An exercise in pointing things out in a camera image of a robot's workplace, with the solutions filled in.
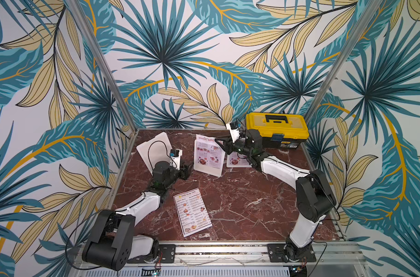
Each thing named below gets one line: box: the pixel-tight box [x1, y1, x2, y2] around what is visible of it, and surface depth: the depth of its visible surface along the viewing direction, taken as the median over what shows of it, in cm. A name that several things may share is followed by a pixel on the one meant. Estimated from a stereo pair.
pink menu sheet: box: [195, 133, 224, 170], surface depth 90 cm
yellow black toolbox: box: [245, 111, 310, 149], surface depth 102 cm
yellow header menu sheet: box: [173, 187, 213, 238], surface depth 87 cm
